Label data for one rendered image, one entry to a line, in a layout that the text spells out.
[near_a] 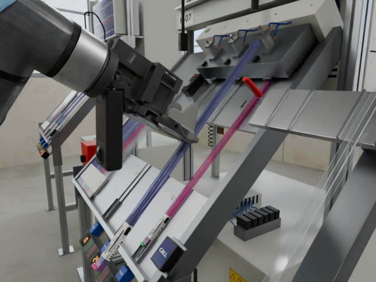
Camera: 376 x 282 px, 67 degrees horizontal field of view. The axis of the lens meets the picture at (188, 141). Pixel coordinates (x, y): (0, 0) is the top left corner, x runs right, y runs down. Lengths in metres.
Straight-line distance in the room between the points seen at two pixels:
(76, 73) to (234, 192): 0.38
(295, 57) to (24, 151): 3.99
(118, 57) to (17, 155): 4.02
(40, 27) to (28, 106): 3.99
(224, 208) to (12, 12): 0.46
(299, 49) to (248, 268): 0.57
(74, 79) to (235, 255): 0.66
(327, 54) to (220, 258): 0.63
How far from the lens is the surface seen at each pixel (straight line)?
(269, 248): 0.90
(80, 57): 0.36
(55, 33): 0.36
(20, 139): 4.35
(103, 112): 0.40
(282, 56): 0.70
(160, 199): 0.69
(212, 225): 0.58
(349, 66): 0.79
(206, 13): 1.16
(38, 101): 4.36
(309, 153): 3.97
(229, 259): 0.89
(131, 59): 0.41
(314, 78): 0.72
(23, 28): 0.35
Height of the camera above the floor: 1.09
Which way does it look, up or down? 12 degrees down
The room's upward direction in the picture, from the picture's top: straight up
